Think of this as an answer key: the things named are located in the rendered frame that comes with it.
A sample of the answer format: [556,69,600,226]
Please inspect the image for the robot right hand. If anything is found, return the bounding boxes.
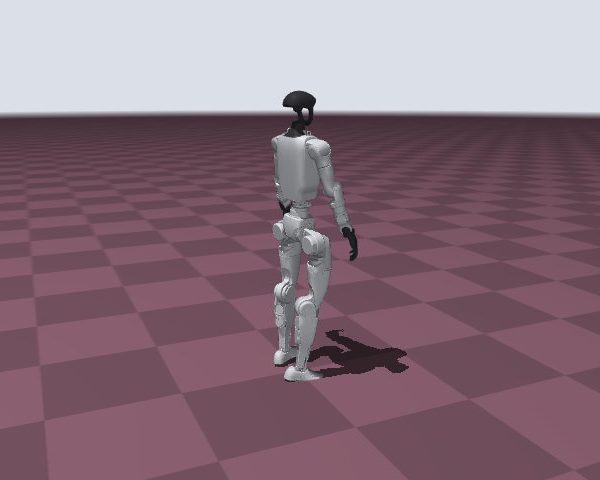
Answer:
[342,227,358,261]

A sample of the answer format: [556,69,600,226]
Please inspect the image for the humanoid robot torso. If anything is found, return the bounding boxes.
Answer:
[277,128,320,243]

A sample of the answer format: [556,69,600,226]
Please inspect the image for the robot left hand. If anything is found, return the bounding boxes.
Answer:
[279,200,292,217]

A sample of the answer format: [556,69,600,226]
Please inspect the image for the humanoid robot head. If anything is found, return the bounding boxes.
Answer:
[283,91,316,138]

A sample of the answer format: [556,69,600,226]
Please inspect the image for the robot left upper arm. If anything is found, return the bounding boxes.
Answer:
[271,135,280,180]

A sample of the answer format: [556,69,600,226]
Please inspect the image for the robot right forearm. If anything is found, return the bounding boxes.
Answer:
[329,182,352,234]

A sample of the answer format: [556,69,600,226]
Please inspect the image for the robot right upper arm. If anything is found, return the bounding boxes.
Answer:
[306,139,341,198]

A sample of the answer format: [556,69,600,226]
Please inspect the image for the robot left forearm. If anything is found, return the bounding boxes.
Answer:
[274,176,291,208]

